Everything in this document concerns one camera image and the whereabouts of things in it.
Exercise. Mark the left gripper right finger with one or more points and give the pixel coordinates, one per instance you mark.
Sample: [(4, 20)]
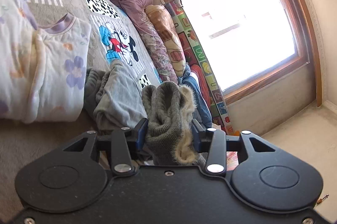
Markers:
[(260, 173)]

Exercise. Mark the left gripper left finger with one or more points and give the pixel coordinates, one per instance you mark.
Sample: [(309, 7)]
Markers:
[(74, 176)]

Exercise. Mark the grey knit garment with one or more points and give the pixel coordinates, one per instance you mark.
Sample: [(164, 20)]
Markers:
[(169, 108)]

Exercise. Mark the folded grey clothes stack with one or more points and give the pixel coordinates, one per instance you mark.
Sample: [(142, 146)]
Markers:
[(113, 98)]

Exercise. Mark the blue folded blanket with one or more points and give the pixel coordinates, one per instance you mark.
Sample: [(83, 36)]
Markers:
[(202, 112)]

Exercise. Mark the white floral folded quilt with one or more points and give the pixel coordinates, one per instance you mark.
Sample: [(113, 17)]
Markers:
[(43, 70)]

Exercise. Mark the colourful alphabet play mat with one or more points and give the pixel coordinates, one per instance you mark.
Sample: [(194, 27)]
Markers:
[(199, 64)]

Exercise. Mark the wooden framed window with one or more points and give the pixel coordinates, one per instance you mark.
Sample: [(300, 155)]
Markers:
[(252, 43)]

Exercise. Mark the orange patterned pillow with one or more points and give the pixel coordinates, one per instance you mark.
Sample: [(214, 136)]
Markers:
[(164, 25)]

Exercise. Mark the Mickey Mouse brown blanket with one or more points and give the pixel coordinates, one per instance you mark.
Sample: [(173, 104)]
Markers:
[(113, 36)]

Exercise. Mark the purple floral duvet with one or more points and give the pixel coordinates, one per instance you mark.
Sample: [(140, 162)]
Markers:
[(135, 10)]

